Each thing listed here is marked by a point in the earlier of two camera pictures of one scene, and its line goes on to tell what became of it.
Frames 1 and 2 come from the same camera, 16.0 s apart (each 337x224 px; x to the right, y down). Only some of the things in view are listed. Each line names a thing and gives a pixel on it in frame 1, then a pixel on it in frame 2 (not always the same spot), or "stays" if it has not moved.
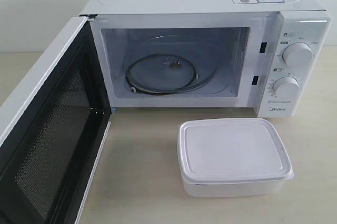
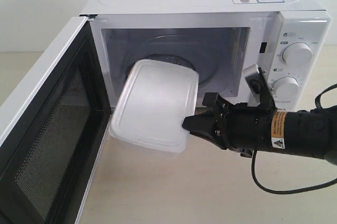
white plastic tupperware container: [231, 157] → [155, 98]
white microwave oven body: [208, 40] stays
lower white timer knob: [286, 88] stays
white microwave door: [53, 123] stays
